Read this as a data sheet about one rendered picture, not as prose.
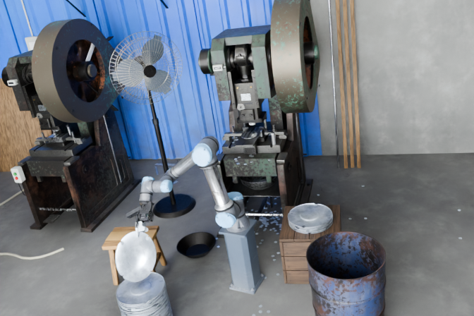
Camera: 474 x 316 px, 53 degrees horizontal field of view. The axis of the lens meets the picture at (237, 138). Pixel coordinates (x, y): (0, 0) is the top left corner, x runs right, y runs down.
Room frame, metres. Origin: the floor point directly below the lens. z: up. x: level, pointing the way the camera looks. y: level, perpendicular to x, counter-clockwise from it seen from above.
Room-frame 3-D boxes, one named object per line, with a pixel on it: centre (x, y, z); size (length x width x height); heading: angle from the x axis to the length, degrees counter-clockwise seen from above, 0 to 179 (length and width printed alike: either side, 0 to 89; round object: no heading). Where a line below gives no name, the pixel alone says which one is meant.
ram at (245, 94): (3.32, -0.12, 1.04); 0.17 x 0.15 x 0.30; 162
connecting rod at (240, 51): (3.36, -0.13, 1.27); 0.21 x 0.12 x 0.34; 162
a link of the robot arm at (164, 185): (2.60, 0.49, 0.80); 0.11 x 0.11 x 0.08; 71
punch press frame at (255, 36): (3.50, -0.18, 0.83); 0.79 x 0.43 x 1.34; 162
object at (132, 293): (2.31, 0.70, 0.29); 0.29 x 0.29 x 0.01
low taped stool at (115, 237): (2.85, 0.84, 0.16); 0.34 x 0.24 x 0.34; 78
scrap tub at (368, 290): (2.09, -0.48, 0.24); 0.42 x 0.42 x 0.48
